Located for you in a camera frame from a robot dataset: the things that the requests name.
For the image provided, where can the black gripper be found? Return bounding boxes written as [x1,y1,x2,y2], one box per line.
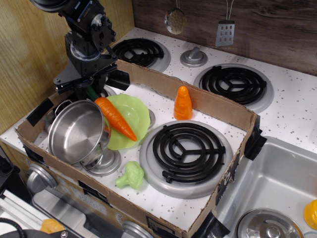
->
[53,32,117,100]

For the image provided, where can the orange toy carrot green stem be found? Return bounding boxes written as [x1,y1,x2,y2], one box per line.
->
[85,86,137,141]

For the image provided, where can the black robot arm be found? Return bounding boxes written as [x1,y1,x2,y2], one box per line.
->
[31,0,117,100]

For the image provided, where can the light green plastic plate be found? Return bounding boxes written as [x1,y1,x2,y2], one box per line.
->
[108,94,151,150]

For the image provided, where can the front left black burner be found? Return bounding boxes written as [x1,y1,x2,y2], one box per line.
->
[98,85,116,98]

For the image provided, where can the black burner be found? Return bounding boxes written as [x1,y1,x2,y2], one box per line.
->
[193,63,274,114]
[98,85,116,98]
[112,38,171,72]
[139,120,233,199]

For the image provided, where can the stainless steel pot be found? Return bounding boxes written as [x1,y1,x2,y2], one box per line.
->
[48,100,111,170]

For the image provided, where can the back left black burner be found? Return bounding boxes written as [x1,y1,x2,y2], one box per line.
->
[112,38,171,72]

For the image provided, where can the brown cardboard fence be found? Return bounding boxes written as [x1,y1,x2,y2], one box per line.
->
[15,58,267,238]

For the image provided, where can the silver knob under pot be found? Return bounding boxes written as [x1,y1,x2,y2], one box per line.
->
[87,149,121,177]

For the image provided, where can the orange cone-shaped toy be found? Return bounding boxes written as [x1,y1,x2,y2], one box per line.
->
[173,86,193,120]

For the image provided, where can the green toy broccoli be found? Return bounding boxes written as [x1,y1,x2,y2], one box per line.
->
[115,161,144,189]

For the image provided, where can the silver front knob left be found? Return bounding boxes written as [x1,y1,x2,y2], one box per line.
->
[27,164,58,194]

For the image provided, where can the silver stove knob top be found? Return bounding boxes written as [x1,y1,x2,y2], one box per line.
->
[180,47,208,67]

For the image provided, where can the hanging perforated metal spoon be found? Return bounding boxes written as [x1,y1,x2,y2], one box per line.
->
[164,0,187,35]

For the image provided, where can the front right black burner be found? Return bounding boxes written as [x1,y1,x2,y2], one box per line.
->
[139,120,233,199]

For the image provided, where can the orange toy bottom left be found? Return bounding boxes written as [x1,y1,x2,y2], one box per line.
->
[40,219,65,234]

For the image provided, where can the hanging slotted metal spatula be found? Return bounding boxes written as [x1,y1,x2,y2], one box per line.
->
[215,0,235,47]

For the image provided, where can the silver front knob middle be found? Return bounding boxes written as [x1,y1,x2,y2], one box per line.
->
[121,221,148,238]

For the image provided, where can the back right black burner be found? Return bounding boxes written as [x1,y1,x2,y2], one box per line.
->
[193,63,274,114]

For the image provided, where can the silver toy sink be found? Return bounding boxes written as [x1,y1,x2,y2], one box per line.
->
[216,137,317,238]

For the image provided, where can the silver pot lid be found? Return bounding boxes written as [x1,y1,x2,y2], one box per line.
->
[235,208,304,238]

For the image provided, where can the yellow toy in sink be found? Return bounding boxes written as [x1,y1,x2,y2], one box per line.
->
[304,199,317,230]

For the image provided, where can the black cable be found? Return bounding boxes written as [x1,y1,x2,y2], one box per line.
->
[0,217,25,238]

